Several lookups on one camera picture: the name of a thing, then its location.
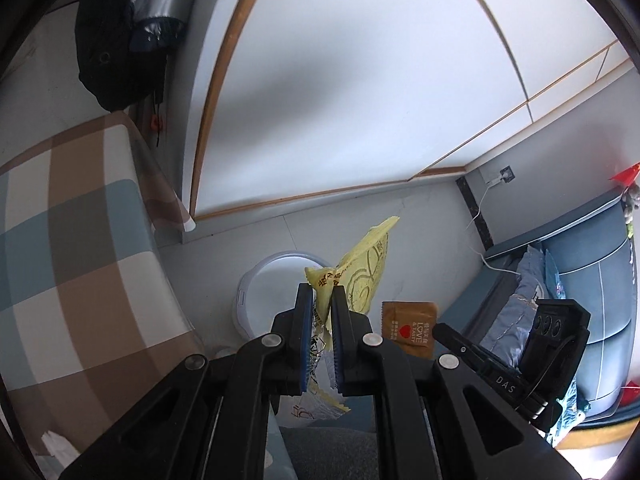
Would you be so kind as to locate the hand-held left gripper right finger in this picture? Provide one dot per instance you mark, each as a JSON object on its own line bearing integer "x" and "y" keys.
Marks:
{"x": 337, "y": 350}

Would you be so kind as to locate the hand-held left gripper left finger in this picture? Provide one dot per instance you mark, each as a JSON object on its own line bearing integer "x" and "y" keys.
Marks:
{"x": 306, "y": 340}

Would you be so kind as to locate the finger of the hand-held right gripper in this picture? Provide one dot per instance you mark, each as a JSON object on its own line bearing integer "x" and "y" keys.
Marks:
{"x": 480, "y": 360}

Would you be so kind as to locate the white round trash bin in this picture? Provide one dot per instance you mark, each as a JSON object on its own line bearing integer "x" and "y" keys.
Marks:
{"x": 270, "y": 290}

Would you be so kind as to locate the brown square packet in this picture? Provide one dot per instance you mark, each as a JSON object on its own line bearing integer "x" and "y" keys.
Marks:
{"x": 407, "y": 325}

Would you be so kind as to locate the yellow printed snack wrapper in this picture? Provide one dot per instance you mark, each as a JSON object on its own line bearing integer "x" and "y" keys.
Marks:
{"x": 367, "y": 260}

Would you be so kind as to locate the blue sofa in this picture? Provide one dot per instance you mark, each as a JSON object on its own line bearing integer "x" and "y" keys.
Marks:
{"x": 600, "y": 270}

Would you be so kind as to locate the person's grey trousers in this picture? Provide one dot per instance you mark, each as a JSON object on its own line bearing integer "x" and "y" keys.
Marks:
{"x": 330, "y": 452}

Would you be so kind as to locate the red paper toy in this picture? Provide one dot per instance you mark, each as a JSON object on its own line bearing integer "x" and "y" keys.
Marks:
{"x": 625, "y": 176}

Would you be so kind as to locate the table with checkered cloth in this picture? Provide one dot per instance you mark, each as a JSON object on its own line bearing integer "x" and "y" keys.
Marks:
{"x": 75, "y": 260}

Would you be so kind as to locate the white wardrobe with wooden trim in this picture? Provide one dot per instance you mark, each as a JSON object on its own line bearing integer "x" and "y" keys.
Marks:
{"x": 350, "y": 85}

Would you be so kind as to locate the white tissue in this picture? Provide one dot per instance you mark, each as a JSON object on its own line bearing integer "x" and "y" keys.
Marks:
{"x": 55, "y": 447}

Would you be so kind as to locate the black backpack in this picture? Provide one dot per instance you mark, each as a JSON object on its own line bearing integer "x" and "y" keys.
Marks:
{"x": 102, "y": 35}

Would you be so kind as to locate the silver and blue umbrella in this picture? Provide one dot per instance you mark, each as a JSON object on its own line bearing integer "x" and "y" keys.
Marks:
{"x": 160, "y": 0}

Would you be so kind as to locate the wall socket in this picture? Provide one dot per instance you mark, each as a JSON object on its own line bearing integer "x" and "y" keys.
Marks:
{"x": 507, "y": 173}

